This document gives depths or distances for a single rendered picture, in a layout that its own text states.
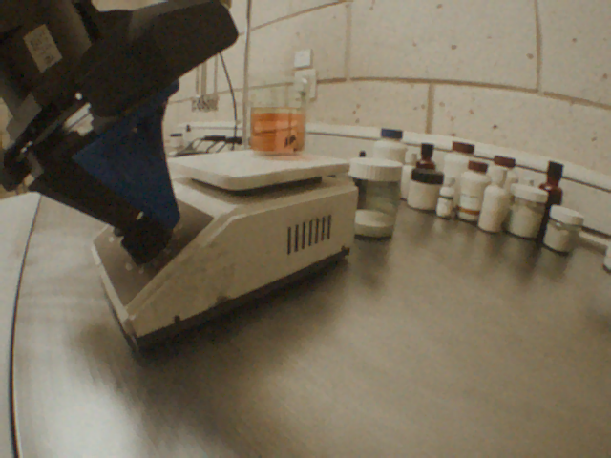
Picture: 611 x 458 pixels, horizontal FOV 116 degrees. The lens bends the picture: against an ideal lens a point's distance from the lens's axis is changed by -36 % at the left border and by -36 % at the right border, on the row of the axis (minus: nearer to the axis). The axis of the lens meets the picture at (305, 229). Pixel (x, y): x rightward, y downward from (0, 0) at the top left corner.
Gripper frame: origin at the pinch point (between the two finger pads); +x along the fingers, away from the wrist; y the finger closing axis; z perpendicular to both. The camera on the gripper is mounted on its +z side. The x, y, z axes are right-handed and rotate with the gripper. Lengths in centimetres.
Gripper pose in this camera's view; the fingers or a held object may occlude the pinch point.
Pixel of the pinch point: (122, 184)
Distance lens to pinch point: 18.5
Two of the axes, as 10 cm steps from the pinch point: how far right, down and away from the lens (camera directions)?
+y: -9.3, 0.8, 3.7
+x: 3.2, 6.9, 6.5
